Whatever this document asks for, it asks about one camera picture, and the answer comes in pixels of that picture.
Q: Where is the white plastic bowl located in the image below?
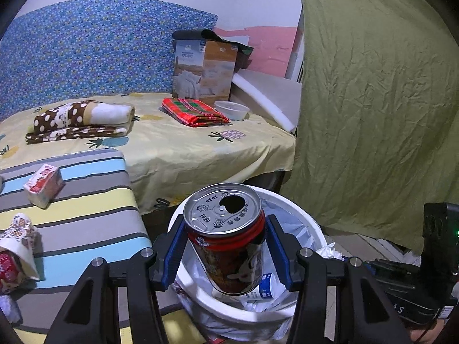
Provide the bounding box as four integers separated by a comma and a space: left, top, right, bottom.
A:
214, 100, 249, 121

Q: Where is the blue floral mattress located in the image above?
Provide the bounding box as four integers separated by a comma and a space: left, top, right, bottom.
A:
0, 0, 219, 120

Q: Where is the white plastic bin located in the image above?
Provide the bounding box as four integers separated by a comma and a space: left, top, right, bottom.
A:
167, 186, 328, 334

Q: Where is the green curtain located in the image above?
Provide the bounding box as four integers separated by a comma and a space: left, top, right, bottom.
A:
280, 0, 459, 255

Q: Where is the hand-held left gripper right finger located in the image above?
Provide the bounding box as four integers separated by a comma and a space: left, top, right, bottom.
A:
263, 214, 413, 344

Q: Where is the pink board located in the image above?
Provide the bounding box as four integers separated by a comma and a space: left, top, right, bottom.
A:
213, 25, 298, 77

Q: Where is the white foam board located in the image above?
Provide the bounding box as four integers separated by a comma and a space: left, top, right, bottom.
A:
229, 70, 302, 133

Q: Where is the yellow pineapple print bedsheet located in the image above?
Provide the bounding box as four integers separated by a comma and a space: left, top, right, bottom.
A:
0, 91, 296, 216

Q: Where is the striped table cloth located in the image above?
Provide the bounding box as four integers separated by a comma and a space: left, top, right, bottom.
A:
0, 148, 207, 344

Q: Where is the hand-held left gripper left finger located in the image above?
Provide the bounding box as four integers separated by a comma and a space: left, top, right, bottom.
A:
45, 218, 189, 344

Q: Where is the brown polka dot blanket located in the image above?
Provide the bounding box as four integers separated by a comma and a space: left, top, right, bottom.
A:
25, 100, 136, 145

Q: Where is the cardboard quilt box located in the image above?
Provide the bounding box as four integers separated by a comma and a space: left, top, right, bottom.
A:
171, 39, 239, 103

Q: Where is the red plaid cloth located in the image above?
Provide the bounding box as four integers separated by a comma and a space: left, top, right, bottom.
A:
161, 97, 232, 128

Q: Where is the printed paper snack wrapper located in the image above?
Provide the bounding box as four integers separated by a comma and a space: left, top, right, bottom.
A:
0, 213, 41, 294

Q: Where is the blue and white carton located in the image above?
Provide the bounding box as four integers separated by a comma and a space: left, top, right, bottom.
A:
247, 274, 275, 300

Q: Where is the red drink can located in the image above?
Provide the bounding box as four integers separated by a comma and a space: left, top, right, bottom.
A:
183, 183, 267, 296

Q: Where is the white plastic bin liner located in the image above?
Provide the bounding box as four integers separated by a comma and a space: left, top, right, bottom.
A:
172, 193, 323, 341

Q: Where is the crumpled white tissue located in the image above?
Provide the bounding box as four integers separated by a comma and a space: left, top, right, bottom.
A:
316, 242, 345, 262

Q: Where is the black cloth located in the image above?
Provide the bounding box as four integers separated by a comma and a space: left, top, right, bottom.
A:
172, 29, 254, 70

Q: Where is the strawberry milk carton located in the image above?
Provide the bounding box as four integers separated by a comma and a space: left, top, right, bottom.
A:
23, 163, 65, 209

